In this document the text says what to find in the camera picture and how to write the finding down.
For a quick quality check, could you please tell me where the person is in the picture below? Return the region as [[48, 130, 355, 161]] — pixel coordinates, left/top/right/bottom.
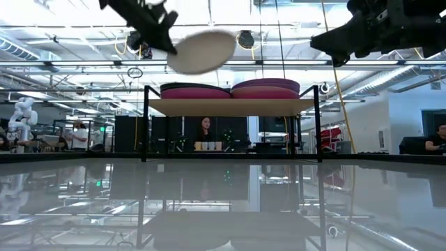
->
[[197, 116, 214, 143], [66, 120, 90, 152], [424, 123, 446, 153]]

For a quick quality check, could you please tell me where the white humanoid robot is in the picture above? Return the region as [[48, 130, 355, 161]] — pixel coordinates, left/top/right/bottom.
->
[[7, 97, 38, 154]]

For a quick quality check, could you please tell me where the black ceiling cable reel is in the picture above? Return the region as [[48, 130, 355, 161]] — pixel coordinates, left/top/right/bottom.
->
[[125, 30, 144, 52], [238, 30, 256, 50]]

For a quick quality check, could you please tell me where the wooden shelf with black legs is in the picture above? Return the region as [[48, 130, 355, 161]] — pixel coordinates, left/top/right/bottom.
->
[[141, 84, 323, 164]]

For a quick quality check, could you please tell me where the long black cable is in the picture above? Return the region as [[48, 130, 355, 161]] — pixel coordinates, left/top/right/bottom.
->
[[274, 0, 287, 79]]

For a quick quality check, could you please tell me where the black hanging cable loop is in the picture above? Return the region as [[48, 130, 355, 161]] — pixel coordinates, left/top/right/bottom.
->
[[126, 66, 144, 79]]

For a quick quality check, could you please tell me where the yellow cable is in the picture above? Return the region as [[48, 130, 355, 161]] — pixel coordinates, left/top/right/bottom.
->
[[320, 0, 358, 155]]

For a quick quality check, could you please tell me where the purple round plate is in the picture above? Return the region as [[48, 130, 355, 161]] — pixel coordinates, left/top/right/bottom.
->
[[231, 82, 301, 93], [232, 77, 300, 88]]

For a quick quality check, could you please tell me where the red cart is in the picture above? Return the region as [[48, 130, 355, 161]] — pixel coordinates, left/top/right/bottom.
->
[[320, 126, 344, 151]]

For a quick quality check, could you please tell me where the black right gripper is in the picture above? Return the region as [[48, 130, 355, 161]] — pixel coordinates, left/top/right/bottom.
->
[[309, 0, 424, 68]]

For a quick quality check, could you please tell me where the dark grey round plate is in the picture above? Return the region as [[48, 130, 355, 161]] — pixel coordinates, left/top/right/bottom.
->
[[160, 82, 229, 90], [160, 85, 231, 95]]

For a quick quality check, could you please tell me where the beige round plate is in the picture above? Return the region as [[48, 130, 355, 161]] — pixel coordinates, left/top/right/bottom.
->
[[167, 29, 238, 75]]

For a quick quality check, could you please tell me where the magenta round plate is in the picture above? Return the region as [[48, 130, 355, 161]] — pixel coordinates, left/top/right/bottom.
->
[[160, 87, 232, 100]]

